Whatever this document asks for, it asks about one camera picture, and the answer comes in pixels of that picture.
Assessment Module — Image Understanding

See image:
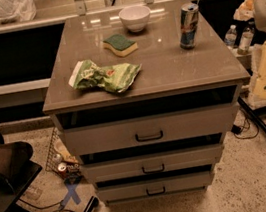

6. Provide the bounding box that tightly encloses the grey top drawer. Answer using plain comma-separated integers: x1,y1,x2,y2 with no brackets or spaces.
59,103,239,156

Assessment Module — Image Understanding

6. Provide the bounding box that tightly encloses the grey drawer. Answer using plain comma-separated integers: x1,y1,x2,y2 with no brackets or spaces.
59,103,239,156
97,172,214,204
82,144,223,184

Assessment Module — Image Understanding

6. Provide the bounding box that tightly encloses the grey drawer cabinet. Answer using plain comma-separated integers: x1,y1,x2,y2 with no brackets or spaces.
43,0,249,194

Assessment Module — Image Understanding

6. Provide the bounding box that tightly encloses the grey middle drawer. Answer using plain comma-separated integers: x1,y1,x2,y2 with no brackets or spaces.
82,144,223,184

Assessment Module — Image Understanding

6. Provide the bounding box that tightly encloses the grey bottom drawer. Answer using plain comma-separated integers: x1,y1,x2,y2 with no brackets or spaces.
97,172,214,204

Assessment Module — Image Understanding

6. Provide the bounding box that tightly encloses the tall clear plastic bottle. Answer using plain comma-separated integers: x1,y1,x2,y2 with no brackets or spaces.
237,21,255,55

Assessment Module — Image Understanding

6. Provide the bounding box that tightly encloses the small clear water bottle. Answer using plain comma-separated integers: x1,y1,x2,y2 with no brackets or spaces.
224,24,237,49

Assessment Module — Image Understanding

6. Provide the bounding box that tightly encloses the black stand leg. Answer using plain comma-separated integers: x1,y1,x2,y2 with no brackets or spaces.
237,97,266,134

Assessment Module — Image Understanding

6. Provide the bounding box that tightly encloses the blue silver drink can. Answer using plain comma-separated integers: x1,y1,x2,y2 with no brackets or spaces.
180,3,199,50

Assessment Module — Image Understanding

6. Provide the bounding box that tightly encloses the white bowl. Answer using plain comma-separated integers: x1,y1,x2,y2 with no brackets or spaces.
119,5,151,33

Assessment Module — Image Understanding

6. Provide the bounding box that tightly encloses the green yellow sponge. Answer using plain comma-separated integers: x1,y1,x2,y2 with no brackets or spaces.
102,34,138,57

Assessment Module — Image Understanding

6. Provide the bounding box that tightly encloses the green crumpled chip bag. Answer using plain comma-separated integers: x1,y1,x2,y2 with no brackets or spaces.
68,60,142,94

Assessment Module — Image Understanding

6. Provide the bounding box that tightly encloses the red soda can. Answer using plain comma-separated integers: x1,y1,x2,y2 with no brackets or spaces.
57,162,67,179

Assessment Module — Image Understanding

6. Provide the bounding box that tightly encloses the white plastic bag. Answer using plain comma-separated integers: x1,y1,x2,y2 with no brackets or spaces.
0,0,36,25

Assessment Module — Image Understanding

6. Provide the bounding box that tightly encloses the wire mesh trash basket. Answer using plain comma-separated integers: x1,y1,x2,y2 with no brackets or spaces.
45,128,82,182

